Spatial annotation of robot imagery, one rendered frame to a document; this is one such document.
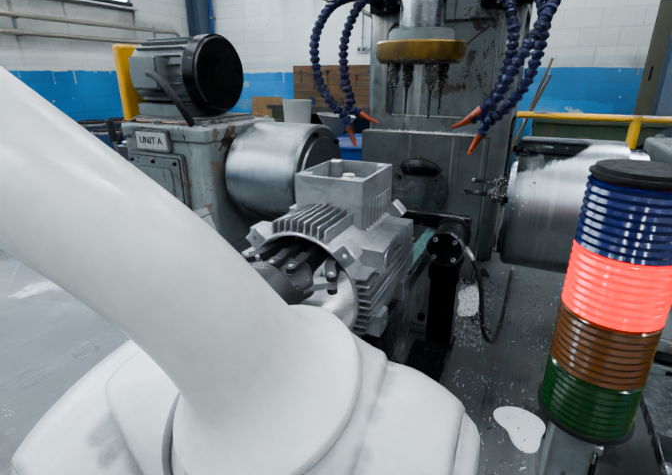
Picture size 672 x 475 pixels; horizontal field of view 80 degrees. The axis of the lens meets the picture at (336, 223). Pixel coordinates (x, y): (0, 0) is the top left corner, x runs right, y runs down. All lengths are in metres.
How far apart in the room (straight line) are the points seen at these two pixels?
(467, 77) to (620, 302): 0.84
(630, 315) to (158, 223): 0.27
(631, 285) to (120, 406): 0.32
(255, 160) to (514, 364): 0.65
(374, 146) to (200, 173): 0.42
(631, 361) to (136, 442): 0.31
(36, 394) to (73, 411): 0.51
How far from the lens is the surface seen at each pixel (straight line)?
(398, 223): 0.58
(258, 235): 0.52
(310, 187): 0.55
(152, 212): 0.17
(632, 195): 0.29
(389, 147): 1.00
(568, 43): 6.00
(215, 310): 0.16
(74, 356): 0.89
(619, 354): 0.32
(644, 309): 0.31
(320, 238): 0.47
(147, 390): 0.30
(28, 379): 0.88
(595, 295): 0.31
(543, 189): 0.75
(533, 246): 0.77
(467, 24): 1.09
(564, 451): 0.39
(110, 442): 0.31
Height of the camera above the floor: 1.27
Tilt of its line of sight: 20 degrees down
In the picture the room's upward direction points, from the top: straight up
